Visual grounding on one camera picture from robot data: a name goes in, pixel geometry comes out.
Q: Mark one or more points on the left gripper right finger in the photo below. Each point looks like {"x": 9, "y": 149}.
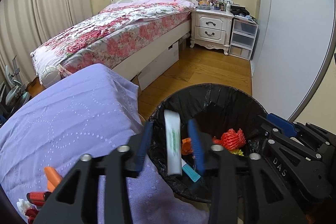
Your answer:
{"x": 265, "y": 196}

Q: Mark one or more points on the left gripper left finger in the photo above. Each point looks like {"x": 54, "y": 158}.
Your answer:
{"x": 75, "y": 199}

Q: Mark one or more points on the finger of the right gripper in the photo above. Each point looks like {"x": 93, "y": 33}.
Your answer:
{"x": 310, "y": 142}
{"x": 288, "y": 129}

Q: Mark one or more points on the orange wrapper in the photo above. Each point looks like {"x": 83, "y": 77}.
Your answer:
{"x": 53, "y": 178}

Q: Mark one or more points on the red round wrapper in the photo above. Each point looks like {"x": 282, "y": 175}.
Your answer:
{"x": 38, "y": 198}

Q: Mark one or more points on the white tissue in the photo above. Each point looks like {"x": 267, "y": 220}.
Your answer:
{"x": 23, "y": 206}

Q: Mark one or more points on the red foam fruit net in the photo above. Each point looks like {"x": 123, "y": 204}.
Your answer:
{"x": 231, "y": 140}

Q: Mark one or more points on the light blue tube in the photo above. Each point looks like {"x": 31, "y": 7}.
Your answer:
{"x": 191, "y": 173}

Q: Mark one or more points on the orange plastic bag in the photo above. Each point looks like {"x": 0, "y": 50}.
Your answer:
{"x": 186, "y": 148}

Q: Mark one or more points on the white teal tube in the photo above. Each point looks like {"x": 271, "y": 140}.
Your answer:
{"x": 173, "y": 142}

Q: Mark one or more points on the yellow foam fruit net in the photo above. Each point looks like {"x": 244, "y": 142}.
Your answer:
{"x": 237, "y": 152}

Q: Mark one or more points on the black lined trash bin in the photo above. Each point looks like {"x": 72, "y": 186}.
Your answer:
{"x": 216, "y": 108}

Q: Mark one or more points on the dark red cloth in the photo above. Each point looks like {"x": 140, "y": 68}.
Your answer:
{"x": 31, "y": 214}

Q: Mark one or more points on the purple table cloth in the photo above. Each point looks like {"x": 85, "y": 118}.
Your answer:
{"x": 92, "y": 111}

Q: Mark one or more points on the white sliding wardrobe door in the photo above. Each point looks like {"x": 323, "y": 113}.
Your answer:
{"x": 294, "y": 40}

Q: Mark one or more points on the plastic drawer unit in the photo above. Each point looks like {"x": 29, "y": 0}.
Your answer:
{"x": 243, "y": 37}

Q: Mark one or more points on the grey desk chair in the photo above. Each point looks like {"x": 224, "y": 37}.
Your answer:
{"x": 13, "y": 94}

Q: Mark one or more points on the white nightstand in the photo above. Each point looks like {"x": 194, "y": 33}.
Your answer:
{"x": 211, "y": 29}

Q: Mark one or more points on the white under-bed box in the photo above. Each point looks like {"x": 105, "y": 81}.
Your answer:
{"x": 158, "y": 66}

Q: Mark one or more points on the floral bed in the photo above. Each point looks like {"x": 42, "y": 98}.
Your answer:
{"x": 110, "y": 37}

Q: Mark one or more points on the beige curtains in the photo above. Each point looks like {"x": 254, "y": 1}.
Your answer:
{"x": 27, "y": 24}

